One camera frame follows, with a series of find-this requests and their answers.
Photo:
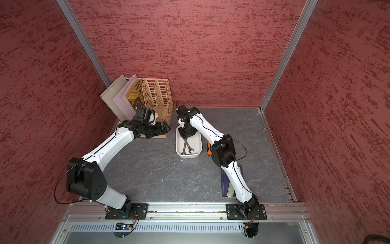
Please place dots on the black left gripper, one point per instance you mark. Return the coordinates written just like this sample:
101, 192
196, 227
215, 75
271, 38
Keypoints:
159, 131

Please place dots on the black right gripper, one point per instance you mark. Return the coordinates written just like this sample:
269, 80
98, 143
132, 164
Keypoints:
186, 134

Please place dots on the orange handled adjustable wrench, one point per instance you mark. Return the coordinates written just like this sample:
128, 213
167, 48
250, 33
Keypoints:
209, 151

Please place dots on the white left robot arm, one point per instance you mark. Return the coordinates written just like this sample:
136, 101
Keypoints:
85, 176

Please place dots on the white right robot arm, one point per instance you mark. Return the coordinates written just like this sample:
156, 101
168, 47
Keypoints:
223, 154

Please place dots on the white oval storage box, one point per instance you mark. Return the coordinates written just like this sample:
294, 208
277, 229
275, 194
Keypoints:
195, 142

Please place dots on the steel wrench in box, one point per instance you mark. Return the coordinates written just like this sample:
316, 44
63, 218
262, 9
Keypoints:
186, 148

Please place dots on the brown illustrated comic book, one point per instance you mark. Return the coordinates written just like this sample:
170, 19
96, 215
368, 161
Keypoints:
135, 95

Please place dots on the beige plastic desk organizer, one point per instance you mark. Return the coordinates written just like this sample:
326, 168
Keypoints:
157, 96

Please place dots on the lilac folder board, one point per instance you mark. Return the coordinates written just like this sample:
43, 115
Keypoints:
124, 107

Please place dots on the dark blue notebook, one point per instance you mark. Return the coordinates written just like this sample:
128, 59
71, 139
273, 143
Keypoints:
224, 183

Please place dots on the beige eraser case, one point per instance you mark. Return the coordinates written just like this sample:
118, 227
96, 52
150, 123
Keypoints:
231, 191

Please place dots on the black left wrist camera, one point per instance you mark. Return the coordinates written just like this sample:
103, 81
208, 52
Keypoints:
145, 116

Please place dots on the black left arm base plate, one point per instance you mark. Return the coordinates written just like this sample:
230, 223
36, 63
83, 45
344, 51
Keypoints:
130, 211

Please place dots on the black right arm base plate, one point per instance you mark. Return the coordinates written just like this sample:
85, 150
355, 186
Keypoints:
237, 212

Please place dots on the aluminium front rail frame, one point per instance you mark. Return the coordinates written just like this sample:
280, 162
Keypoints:
188, 223

